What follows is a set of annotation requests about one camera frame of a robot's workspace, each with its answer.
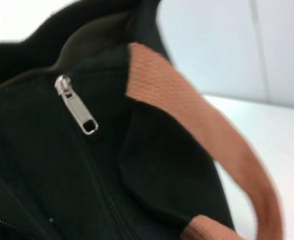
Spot long silver zipper pull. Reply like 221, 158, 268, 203
53, 73, 99, 137

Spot black food bag orange straps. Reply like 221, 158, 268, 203
0, 0, 287, 240

